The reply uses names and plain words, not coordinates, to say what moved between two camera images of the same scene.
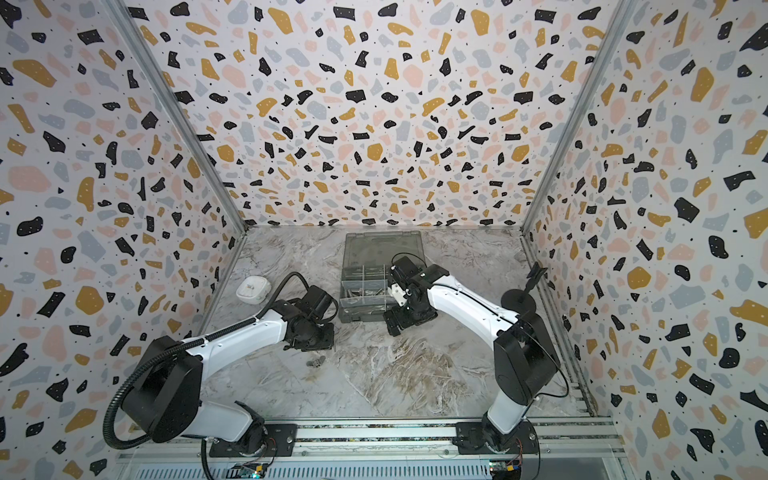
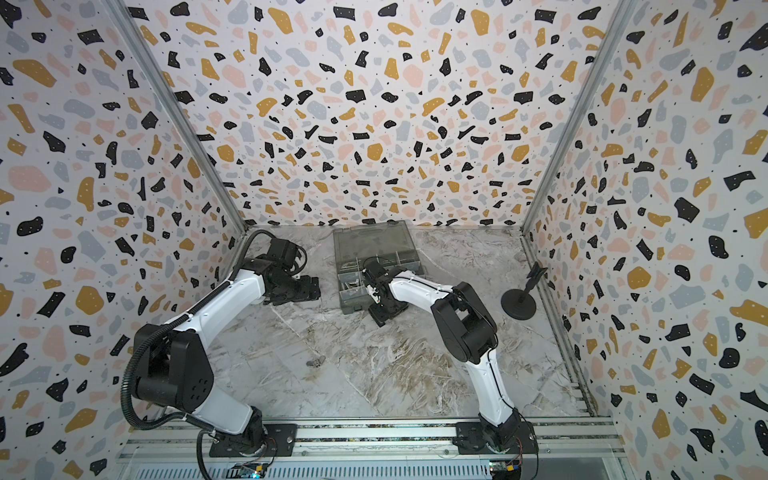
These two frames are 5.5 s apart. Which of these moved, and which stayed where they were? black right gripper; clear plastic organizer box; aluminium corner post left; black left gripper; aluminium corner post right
Moved: black left gripper; black right gripper; clear plastic organizer box
Stayed: aluminium corner post right; aluminium corner post left
